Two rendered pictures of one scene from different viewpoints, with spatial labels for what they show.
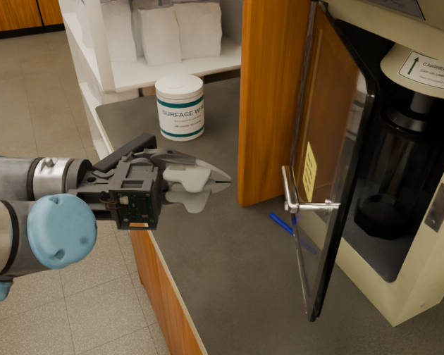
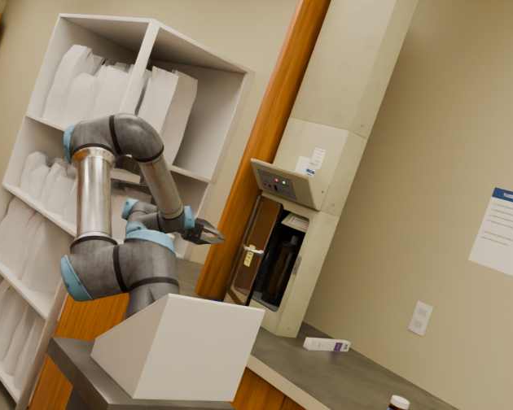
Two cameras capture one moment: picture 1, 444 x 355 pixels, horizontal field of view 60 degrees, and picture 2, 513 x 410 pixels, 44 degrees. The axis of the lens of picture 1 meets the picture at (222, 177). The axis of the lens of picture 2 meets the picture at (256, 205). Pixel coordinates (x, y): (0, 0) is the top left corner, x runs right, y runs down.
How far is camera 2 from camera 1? 1.80 m
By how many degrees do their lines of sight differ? 39
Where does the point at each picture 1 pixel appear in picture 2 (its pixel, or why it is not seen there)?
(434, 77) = (298, 223)
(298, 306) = not seen: hidden behind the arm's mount
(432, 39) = (298, 208)
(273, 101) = (230, 236)
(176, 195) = (203, 238)
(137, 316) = not seen: outside the picture
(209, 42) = not seen: hidden behind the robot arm
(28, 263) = (181, 220)
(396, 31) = (287, 207)
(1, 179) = (146, 207)
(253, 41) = (231, 203)
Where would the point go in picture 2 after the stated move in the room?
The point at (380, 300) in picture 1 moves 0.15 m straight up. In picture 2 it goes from (270, 324) to (285, 285)
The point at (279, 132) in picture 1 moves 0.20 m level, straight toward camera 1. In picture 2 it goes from (228, 255) to (231, 263)
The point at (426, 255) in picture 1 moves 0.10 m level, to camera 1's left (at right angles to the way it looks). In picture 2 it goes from (291, 287) to (265, 280)
